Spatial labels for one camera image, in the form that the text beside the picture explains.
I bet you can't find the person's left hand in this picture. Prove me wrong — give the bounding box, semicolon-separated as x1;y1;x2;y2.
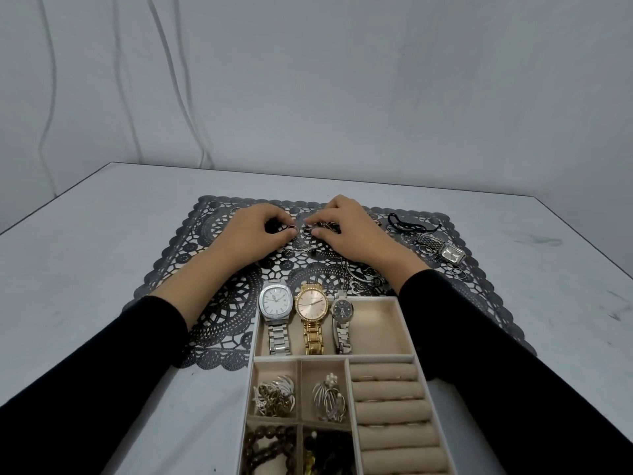
216;203;299;272

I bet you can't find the gold watch with pink dial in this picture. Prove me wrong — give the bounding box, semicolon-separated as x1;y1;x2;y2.
295;283;330;356

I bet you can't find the black lace placemat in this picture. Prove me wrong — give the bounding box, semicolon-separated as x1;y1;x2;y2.
123;195;538;372

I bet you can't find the person's right forearm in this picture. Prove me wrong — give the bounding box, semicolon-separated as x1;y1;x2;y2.
381;252;633;475

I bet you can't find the silver pearl brooch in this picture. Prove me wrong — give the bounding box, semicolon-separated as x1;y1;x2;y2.
312;373;348;424

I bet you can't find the dark beaded bracelet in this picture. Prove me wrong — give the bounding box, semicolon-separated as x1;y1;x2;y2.
302;428;358;475

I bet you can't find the white wall cable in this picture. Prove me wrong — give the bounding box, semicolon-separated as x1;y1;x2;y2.
145;0;214;170

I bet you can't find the silver bangle bracelet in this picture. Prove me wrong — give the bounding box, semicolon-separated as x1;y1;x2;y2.
345;261;392;295

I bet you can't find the gold and silver brooch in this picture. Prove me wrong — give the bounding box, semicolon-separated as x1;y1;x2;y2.
252;374;297;419

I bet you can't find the person's right hand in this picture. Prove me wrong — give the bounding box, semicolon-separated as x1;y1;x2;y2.
304;195;412;278

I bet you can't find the rectangular silver watch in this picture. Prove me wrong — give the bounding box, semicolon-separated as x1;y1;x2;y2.
414;231;467;266

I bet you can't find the black hair tie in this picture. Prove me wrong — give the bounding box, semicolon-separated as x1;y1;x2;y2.
387;213;444;236

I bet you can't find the person's left forearm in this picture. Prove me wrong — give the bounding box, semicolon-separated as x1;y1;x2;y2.
0;249;238;475

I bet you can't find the beige velvet jewelry box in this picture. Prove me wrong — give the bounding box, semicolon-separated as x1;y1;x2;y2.
236;295;459;475

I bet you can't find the silver watch with white dial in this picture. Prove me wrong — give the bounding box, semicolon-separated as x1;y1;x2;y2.
258;280;295;357

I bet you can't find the brown beaded bracelet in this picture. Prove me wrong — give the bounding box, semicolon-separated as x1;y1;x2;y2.
242;425;298;475

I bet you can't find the grey wall cable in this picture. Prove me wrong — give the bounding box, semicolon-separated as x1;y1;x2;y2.
36;0;59;196

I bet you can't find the small silver watch dark dial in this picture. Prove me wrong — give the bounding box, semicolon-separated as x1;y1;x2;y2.
330;291;355;355

